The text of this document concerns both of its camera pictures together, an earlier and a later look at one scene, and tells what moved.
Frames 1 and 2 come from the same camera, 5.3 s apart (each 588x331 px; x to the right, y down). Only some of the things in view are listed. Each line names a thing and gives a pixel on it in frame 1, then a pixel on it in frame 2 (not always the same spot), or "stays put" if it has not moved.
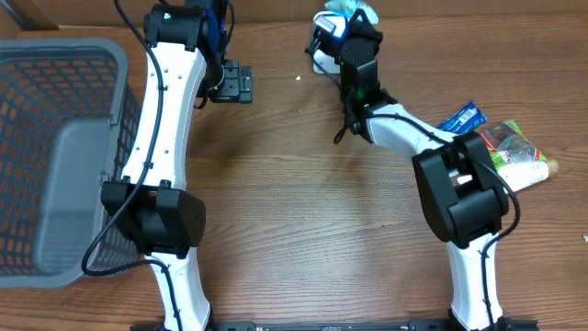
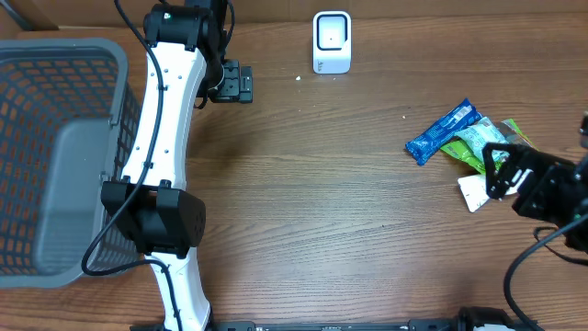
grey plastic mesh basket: [71, 119] stays put
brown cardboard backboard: [105, 15] stays put
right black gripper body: [375, 34] -> [551, 193]
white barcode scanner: [330, 28] stays put
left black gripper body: [226, 83] stays put
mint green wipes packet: [347, 7] -> [481, 133]
